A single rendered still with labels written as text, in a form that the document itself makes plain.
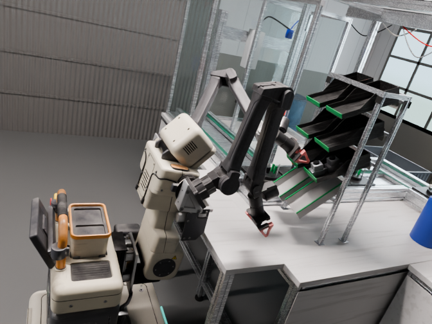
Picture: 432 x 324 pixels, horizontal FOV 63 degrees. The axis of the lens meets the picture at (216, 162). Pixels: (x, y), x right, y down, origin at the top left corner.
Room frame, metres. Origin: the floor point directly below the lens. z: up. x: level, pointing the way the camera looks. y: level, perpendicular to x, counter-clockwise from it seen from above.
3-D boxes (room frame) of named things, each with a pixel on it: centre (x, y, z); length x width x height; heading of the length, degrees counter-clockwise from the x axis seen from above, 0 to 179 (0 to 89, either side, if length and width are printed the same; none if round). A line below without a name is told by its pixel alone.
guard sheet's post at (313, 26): (2.24, -0.35, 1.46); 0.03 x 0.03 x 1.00; 30
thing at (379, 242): (2.22, -0.70, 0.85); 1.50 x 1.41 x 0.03; 30
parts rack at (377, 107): (1.75, -0.61, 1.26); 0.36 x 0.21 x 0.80; 30
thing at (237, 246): (1.74, -0.24, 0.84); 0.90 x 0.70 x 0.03; 29
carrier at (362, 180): (2.37, -0.96, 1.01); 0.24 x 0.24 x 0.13; 30
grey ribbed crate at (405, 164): (3.57, -1.77, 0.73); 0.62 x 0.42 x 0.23; 30
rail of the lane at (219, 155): (2.16, -0.05, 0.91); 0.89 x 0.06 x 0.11; 30
